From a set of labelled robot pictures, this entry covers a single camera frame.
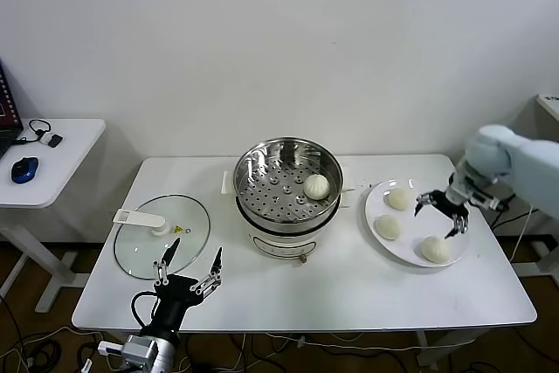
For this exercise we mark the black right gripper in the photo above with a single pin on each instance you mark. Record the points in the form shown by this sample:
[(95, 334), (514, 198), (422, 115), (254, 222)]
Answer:
[(447, 203)]

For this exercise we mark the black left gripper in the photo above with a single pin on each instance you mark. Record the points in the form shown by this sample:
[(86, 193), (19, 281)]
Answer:
[(177, 294)]

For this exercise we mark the white steamed baozi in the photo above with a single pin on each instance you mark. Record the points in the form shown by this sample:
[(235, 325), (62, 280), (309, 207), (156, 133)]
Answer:
[(434, 250), (388, 227), (316, 186), (398, 199)]

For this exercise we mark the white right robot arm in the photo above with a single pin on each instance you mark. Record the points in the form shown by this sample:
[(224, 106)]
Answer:
[(524, 159)]

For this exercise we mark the stainless steel steamer basket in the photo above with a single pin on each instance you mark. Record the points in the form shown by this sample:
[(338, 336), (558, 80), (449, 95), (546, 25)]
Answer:
[(325, 218)]

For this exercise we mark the white round plate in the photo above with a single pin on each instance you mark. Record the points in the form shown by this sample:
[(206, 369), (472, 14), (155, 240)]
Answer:
[(410, 230)]

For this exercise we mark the white electric cooker base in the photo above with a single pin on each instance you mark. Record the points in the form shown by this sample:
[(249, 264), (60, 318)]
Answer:
[(279, 246)]

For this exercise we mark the large white table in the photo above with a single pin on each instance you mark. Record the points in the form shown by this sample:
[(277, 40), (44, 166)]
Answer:
[(305, 294)]

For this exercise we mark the small white side table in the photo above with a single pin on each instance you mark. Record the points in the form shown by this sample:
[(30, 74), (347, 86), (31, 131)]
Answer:
[(74, 159)]

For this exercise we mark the small black device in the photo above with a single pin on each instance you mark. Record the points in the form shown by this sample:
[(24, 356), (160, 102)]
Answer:
[(56, 141)]

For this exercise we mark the blue computer mouse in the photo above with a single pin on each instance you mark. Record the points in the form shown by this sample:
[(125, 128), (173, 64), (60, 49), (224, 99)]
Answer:
[(25, 170)]

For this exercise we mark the black laptop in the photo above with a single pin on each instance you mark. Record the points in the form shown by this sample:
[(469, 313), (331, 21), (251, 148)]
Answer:
[(6, 119)]

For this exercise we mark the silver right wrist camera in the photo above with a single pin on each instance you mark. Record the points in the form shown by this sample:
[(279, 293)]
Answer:
[(485, 201)]

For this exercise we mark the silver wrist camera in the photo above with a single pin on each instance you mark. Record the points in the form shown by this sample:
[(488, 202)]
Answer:
[(140, 347), (485, 201)]

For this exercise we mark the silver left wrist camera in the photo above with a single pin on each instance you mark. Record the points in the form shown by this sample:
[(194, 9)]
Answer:
[(140, 347)]

